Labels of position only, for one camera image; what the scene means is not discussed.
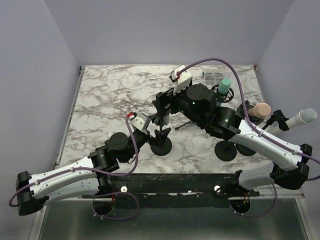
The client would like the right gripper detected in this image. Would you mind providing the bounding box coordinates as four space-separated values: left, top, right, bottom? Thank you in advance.
152 82 204 128

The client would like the grey mesh microphone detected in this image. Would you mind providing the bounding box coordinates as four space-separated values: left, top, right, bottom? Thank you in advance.
161 114 170 127

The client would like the black round-base mic stand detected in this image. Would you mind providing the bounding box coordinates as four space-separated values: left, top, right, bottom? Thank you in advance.
149 113 173 156

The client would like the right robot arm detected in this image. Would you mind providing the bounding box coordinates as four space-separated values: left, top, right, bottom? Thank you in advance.
152 83 310 196

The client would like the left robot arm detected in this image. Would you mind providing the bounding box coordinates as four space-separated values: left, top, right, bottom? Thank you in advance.
9 112 171 216

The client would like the teal microphone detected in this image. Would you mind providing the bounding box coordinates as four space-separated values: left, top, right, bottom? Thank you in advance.
216 78 231 106

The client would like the black stand of pink microphone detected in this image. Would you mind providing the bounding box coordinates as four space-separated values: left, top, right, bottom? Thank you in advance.
214 100 265 162

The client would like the pink microphone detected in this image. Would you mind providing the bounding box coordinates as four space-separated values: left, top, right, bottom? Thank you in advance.
247 102 271 119

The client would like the black stand of white microphone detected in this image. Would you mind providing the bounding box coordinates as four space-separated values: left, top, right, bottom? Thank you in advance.
236 109 291 157

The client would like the white microphone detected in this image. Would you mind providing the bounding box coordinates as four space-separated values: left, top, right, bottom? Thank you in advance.
267 108 318 136

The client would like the clear plastic screw box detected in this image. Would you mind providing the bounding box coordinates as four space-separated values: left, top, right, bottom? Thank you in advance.
202 71 224 86

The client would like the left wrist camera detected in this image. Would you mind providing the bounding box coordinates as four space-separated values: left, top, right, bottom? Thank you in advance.
126 112 151 132

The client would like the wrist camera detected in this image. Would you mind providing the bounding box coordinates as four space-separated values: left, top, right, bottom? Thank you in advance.
126 112 151 132
169 65 193 95

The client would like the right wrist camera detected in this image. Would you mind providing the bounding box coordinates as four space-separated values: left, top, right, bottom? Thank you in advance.
169 65 193 95

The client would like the black tripod shock-mount stand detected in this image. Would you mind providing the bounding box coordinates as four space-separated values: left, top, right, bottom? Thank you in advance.
173 83 234 131

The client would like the aluminium frame rail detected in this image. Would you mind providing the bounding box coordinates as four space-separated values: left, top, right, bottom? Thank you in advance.
28 65 87 240

